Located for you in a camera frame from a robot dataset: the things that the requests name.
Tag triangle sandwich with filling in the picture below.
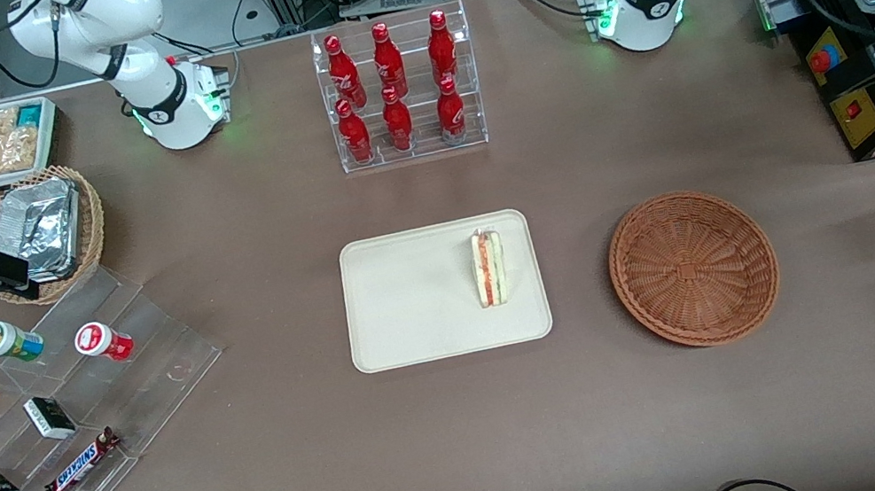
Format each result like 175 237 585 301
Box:
465 223 513 310

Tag light tan wicker basket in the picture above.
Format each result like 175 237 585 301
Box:
0 159 119 313

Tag brown round wicker basket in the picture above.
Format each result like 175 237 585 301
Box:
598 175 791 362

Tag cream rectangular serving tray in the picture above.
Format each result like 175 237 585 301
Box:
332 205 557 377

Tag silver foil food packs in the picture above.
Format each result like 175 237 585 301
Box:
0 175 94 288

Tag red lidded small jar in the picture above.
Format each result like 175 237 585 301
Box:
72 316 137 369

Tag teal snack pack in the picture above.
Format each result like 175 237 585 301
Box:
12 102 47 131

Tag Snickers chocolate bar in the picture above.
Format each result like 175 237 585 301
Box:
36 425 129 491

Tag red cola bottle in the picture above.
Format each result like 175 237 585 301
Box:
368 19 410 101
323 32 369 112
379 84 417 155
432 74 470 144
333 96 375 166
423 8 463 86

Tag clear acrylic bottle rack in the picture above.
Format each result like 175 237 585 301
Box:
307 0 491 176

